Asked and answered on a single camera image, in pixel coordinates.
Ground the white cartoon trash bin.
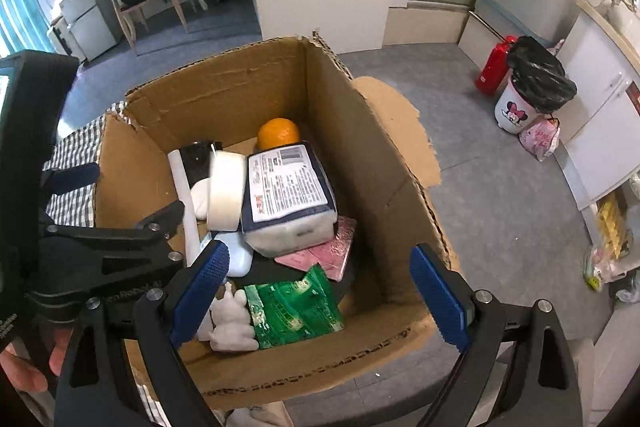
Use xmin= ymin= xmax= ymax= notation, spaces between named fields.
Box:
xmin=495 ymin=79 xmax=546 ymax=138

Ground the pale blue plastic case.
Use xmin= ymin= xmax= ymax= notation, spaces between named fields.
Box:
xmin=212 ymin=231 xmax=254 ymax=278

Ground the white plastic tube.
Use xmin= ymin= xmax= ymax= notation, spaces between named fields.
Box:
xmin=167 ymin=149 xmax=202 ymax=269

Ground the red fire extinguisher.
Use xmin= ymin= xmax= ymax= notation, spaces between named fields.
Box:
xmin=475 ymin=36 xmax=518 ymax=95

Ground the black cup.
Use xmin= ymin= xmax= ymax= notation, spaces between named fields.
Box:
xmin=178 ymin=140 xmax=223 ymax=188

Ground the black trash bag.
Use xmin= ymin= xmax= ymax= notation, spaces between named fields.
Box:
xmin=506 ymin=36 xmax=577 ymax=114

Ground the clear plastic bag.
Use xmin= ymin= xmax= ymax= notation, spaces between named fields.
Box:
xmin=582 ymin=244 xmax=626 ymax=293

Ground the green foil packet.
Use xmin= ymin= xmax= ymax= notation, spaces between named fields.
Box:
xmin=244 ymin=264 xmax=346 ymax=350

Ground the person's left hand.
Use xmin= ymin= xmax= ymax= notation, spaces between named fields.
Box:
xmin=0 ymin=329 xmax=73 ymax=395

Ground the pink rose embossed wallet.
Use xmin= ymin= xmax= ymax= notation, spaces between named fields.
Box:
xmin=274 ymin=215 xmax=358 ymax=283

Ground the white rabbit figurine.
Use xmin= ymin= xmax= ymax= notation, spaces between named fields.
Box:
xmin=196 ymin=282 xmax=261 ymax=353

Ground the small silver fridge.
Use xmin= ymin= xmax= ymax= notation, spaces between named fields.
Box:
xmin=47 ymin=0 xmax=123 ymax=62

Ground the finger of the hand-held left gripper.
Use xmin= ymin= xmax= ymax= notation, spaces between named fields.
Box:
xmin=41 ymin=162 xmax=101 ymax=196
xmin=32 ymin=201 xmax=187 ymax=298

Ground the white cabinet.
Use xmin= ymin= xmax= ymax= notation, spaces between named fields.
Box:
xmin=560 ymin=0 xmax=640 ymax=210

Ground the yellow packet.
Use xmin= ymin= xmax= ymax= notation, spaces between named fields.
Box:
xmin=596 ymin=193 xmax=633 ymax=258

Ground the grey white checkered tablecloth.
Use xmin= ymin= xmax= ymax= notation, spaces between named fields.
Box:
xmin=42 ymin=102 xmax=166 ymax=427

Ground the pink plastic bag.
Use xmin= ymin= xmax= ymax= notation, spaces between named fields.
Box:
xmin=519 ymin=117 xmax=561 ymax=162

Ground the white tape roll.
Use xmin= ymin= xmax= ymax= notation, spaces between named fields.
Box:
xmin=207 ymin=151 xmax=248 ymax=232

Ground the floral white navy tissue pack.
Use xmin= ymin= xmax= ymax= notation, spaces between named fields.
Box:
xmin=240 ymin=142 xmax=338 ymax=258

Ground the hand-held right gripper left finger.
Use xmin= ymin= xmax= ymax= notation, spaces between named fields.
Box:
xmin=54 ymin=239 xmax=231 ymax=427

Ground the cardboard box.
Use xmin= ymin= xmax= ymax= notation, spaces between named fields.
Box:
xmin=94 ymin=31 xmax=453 ymax=410

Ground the orange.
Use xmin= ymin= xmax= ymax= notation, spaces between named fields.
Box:
xmin=256 ymin=118 xmax=302 ymax=151

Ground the teal curtain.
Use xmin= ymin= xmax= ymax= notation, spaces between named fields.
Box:
xmin=0 ymin=0 xmax=51 ymax=58

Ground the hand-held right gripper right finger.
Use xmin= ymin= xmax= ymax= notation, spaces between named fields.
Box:
xmin=409 ymin=243 xmax=583 ymax=427

